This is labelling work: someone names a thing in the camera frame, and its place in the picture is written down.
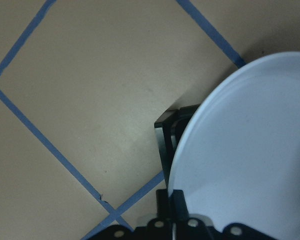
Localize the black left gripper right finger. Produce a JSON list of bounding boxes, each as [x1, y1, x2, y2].
[[170, 190, 214, 240]]

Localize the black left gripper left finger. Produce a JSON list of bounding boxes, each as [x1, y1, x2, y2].
[[133, 189, 173, 240]]

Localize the light blue plate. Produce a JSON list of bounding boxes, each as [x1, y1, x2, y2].
[[168, 52, 300, 240]]

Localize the black dish rack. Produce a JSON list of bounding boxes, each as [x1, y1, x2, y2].
[[154, 104, 199, 186]]

